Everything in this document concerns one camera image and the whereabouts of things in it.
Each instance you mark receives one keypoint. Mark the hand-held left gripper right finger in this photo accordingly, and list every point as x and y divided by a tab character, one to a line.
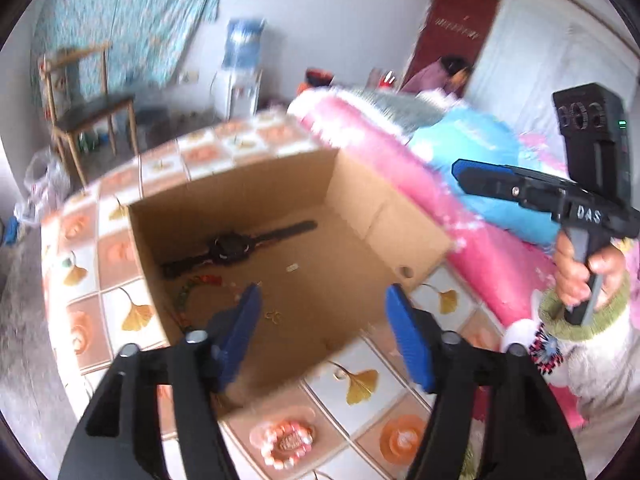
410	340

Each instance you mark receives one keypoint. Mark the black wristwatch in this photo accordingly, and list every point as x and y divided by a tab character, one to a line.
230	246

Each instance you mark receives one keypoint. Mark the wooden chair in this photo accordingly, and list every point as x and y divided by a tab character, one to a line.
92	110

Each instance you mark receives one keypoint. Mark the blue plush pillow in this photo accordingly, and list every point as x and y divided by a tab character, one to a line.
475	135

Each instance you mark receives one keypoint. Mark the person's right hand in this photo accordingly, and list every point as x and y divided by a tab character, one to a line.
612	270

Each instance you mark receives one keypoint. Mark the blue water jug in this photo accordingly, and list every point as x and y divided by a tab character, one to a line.
242	45

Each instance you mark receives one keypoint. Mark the person's right forearm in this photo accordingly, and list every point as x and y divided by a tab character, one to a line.
600	360

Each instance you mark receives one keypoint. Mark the white wardrobe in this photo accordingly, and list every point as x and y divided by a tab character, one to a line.
525	60

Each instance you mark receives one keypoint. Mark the pink printed blanket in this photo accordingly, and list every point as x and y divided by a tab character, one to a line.
380	150

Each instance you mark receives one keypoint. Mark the ginkgo print tablecloth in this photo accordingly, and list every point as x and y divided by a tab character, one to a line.
120	255

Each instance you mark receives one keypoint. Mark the black orange bag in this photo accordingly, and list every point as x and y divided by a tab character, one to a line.
320	77

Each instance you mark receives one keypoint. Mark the grey fringed blanket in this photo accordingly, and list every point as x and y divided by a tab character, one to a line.
400	107

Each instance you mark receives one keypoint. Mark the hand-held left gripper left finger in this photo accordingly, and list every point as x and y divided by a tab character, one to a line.
240	330

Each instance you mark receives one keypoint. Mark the brown cardboard box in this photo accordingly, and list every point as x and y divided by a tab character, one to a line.
310	220

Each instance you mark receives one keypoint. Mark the white water dispenser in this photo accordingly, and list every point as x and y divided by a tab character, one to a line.
240	95

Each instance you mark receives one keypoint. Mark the gold butterfly outline charm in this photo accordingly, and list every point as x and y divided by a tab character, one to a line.
270	316

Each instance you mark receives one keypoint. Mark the clear plastic bag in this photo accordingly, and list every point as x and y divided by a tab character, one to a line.
40	180

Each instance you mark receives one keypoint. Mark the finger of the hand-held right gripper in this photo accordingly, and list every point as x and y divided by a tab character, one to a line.
500	182

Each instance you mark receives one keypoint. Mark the teal floral cloth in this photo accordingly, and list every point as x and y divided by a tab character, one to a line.
125	10

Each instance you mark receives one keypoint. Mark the dark red door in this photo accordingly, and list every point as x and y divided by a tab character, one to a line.
450	15

